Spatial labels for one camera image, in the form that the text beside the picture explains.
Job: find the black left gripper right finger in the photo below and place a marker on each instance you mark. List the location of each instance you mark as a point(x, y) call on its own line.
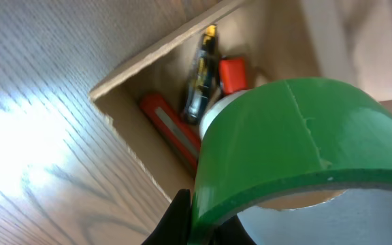
point(231, 232)

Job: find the open cardboard box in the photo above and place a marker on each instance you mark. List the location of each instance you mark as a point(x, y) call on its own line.
point(349, 41)

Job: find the red utility knife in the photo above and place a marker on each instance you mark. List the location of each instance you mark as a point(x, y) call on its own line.
point(181, 137)

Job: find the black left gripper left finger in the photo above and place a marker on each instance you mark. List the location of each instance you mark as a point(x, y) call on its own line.
point(174, 226)

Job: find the white tape roll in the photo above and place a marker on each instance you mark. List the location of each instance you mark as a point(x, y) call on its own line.
point(215, 110)

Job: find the green tape roll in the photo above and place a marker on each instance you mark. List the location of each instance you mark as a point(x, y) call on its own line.
point(288, 137)

